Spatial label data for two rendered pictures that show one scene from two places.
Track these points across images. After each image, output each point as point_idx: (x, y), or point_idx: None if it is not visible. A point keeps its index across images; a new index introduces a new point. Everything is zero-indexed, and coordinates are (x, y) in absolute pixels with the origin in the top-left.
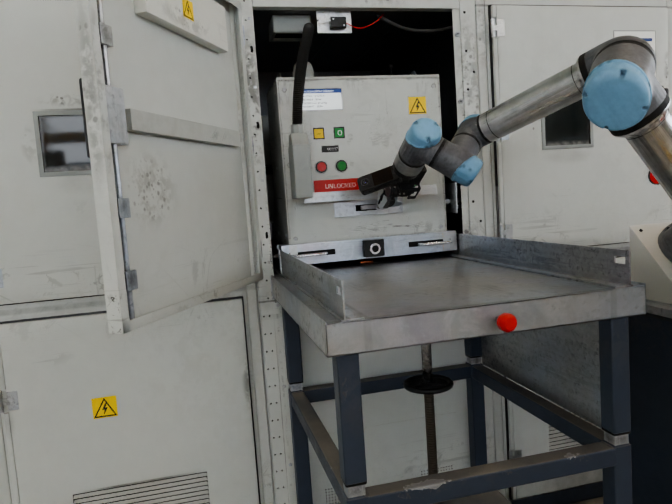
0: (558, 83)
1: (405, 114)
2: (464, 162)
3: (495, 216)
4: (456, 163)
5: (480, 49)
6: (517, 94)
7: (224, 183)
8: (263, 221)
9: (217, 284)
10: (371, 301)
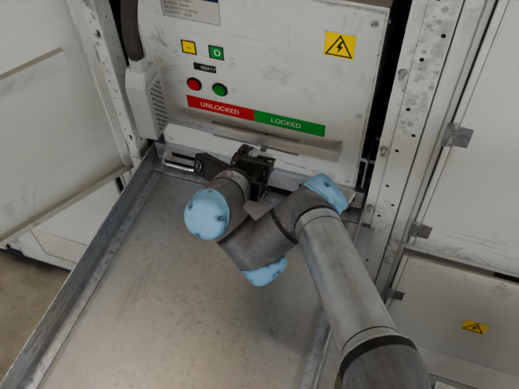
0: (334, 330)
1: (317, 53)
2: (245, 272)
3: (416, 208)
4: (237, 265)
5: (472, 1)
6: (513, 96)
7: (50, 111)
8: (124, 125)
9: (53, 199)
10: (76, 373)
